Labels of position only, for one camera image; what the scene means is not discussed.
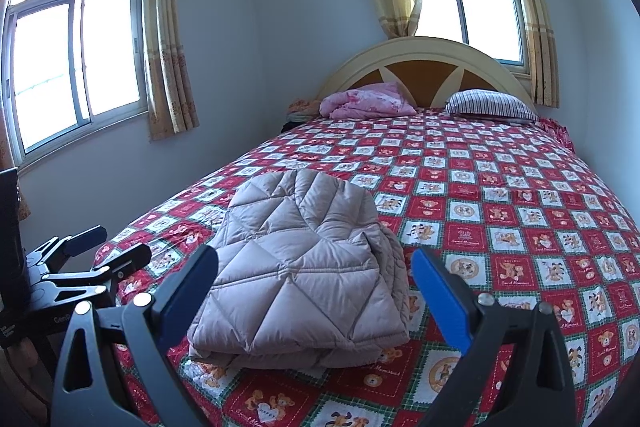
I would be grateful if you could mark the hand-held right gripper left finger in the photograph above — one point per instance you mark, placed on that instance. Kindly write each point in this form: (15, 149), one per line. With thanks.
(192, 297)

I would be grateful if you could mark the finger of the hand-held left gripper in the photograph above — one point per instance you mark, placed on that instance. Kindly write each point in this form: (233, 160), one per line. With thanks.
(127, 259)
(85, 239)

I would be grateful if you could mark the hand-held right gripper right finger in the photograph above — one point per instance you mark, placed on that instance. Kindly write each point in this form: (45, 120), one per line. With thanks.
(442, 302)

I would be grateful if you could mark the beige quilted puffer jacket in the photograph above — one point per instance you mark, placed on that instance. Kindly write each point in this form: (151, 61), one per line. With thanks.
(300, 267)

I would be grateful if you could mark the red checkered bear bedsheet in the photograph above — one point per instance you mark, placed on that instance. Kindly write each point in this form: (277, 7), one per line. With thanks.
(500, 207)

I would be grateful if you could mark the striped pillow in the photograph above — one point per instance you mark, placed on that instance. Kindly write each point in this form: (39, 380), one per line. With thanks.
(490, 104)

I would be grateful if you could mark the pink folded blanket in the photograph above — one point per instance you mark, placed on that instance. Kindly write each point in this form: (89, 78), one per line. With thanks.
(365, 102)

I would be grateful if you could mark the orange floral cloth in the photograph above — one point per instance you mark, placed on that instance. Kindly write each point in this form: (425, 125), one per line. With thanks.
(302, 107)

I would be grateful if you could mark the cream wooden headboard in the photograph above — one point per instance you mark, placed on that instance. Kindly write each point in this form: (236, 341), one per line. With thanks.
(415, 72)

